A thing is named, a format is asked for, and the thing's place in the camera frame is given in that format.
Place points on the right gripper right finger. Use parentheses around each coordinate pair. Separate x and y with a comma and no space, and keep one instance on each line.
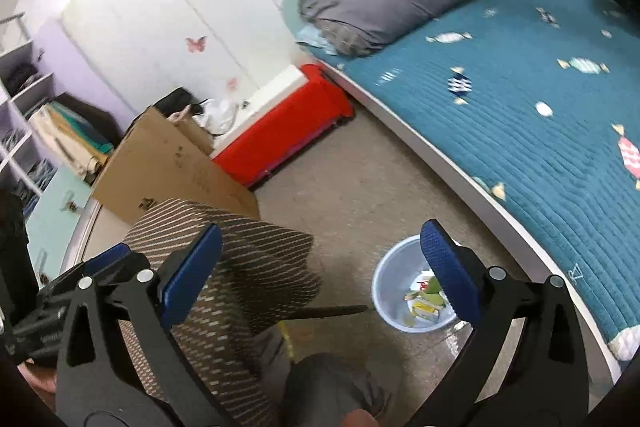
(524,363)

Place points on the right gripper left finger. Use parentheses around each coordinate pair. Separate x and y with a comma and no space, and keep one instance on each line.
(119,364)

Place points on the green plush toy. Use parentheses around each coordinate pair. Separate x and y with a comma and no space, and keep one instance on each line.
(429,291)

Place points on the blue plastic trash basin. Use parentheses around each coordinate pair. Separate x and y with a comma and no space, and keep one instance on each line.
(394,291)

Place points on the hanging clothes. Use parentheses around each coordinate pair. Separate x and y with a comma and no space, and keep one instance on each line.
(82,136)

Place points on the brown patterned tablecloth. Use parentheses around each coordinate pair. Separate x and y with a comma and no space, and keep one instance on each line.
(261,278)

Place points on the brown cardboard box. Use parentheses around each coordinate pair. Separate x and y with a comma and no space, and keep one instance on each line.
(156,162)

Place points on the white plastic bag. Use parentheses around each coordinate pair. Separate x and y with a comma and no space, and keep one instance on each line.
(217,115)

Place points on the teal quilted bed mattress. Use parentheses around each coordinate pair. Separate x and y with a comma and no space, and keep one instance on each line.
(538,102)

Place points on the red white storage bench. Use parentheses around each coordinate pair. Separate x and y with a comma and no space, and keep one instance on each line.
(286,129)

